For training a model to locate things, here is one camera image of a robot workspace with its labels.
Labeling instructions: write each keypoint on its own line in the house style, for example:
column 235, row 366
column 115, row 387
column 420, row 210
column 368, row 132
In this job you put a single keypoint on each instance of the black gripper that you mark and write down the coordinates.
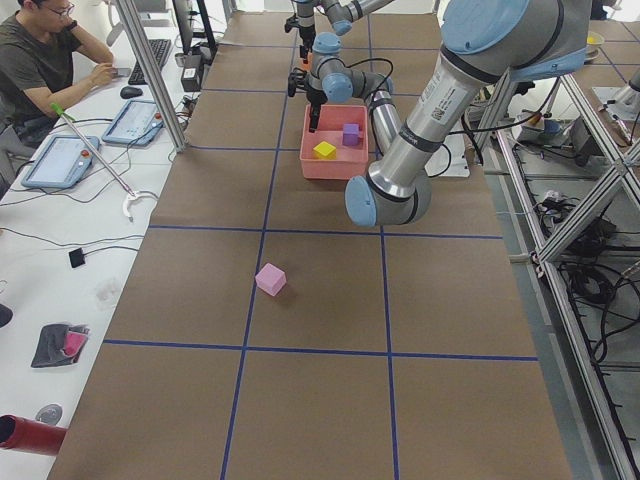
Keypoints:
column 303, row 31
column 315, row 98

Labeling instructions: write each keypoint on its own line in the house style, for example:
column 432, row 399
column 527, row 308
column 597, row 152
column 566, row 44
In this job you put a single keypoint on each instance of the yellow foam block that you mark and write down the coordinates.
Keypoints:
column 325, row 151

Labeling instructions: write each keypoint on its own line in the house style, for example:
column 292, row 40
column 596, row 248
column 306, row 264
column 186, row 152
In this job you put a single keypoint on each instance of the purple foam block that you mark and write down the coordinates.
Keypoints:
column 351, row 134

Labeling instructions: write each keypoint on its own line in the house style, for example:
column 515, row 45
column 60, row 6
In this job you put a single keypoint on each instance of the pink foam block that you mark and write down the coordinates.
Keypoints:
column 270, row 279

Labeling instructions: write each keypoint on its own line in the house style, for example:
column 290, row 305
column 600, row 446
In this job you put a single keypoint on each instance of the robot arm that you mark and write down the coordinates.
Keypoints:
column 341, row 17
column 481, row 41

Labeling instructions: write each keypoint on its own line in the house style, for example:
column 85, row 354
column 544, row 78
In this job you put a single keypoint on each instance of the pink plastic bin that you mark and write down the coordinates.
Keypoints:
column 338, row 149

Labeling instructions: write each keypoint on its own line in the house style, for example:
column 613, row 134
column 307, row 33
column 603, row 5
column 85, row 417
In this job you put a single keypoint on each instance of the black computer monitor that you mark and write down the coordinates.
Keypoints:
column 186, row 15

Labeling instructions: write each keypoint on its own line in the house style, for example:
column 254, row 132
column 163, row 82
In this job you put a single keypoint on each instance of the black power box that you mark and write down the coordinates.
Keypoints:
column 192, row 73

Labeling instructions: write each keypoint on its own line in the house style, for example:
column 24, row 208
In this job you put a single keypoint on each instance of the far blue teach pendant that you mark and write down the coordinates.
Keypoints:
column 136, row 124

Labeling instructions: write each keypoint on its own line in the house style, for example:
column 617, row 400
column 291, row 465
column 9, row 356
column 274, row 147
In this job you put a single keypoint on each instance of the blue teach pendant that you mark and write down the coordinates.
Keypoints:
column 61, row 163
column 136, row 124

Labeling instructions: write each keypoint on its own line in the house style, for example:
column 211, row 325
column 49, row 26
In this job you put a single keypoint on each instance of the black computer mouse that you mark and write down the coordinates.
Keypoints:
column 129, row 92

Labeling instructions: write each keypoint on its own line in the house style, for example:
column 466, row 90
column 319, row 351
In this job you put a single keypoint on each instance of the reacher grabber tool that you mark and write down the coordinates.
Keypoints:
column 132, row 195

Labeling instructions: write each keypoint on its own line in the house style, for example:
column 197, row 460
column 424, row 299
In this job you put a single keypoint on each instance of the near blue teach pendant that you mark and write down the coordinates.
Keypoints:
column 61, row 163

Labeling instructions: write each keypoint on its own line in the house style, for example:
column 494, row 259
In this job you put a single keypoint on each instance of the seated person in grey shirt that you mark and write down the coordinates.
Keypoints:
column 47, row 60

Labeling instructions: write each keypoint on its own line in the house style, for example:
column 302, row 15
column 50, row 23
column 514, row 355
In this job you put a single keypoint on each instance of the small black square device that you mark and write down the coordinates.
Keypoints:
column 77, row 258

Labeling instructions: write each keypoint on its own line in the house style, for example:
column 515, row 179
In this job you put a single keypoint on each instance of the yellow bowl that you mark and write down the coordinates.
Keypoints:
column 594, row 41

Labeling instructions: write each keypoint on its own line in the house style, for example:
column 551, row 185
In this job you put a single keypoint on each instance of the grey and pink cloth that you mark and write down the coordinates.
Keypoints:
column 60, row 344

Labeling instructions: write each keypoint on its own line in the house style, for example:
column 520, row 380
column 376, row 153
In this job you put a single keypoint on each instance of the round metal lid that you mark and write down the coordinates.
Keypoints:
column 50, row 414

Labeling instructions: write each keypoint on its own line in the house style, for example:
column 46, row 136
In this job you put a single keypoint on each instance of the red cylinder bottle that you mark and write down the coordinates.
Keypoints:
column 30, row 436

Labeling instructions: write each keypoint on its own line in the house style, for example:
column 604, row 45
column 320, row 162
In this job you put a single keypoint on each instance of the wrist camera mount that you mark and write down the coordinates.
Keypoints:
column 291, row 23
column 296, row 82

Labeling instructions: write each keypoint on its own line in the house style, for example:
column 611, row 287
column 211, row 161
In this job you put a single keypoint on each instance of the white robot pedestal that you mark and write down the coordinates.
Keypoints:
column 450, row 160

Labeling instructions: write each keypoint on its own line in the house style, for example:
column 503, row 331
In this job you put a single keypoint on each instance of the aluminium frame post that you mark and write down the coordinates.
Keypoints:
column 130, row 20

